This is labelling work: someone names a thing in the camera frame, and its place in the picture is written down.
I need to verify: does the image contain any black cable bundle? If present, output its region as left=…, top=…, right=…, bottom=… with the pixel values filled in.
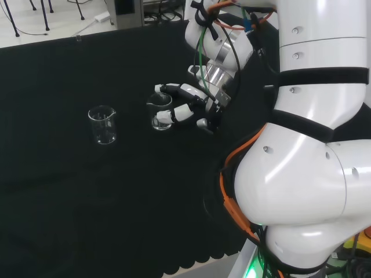
left=143, top=0, right=186, bottom=27

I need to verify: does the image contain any clear glass beaker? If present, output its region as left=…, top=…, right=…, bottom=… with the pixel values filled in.
left=88, top=105, right=118, bottom=145
left=146, top=93, right=174, bottom=131

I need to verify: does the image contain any black bench cloth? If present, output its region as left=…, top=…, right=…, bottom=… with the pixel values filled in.
left=0, top=13, right=281, bottom=277

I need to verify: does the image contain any orange cable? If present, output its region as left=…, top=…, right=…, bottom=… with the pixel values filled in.
left=219, top=126, right=263, bottom=243

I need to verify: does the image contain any white power cable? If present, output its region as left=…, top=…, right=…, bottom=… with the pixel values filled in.
left=71, top=19, right=98, bottom=38

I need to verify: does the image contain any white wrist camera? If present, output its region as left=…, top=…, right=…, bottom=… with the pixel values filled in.
left=187, top=65, right=208, bottom=78

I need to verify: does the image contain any yellow stop button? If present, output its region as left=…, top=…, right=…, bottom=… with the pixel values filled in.
left=343, top=224, right=371, bottom=263

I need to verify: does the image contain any thin black floor cable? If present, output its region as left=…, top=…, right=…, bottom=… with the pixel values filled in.
left=0, top=2, right=49, bottom=36

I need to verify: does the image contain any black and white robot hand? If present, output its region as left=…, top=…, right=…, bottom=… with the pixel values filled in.
left=154, top=83, right=232, bottom=136

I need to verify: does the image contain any green cable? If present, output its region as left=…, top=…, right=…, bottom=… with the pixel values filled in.
left=195, top=25, right=217, bottom=101

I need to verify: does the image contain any grey metal cabinet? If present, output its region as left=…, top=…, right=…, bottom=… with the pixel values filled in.
left=105, top=0, right=145, bottom=30

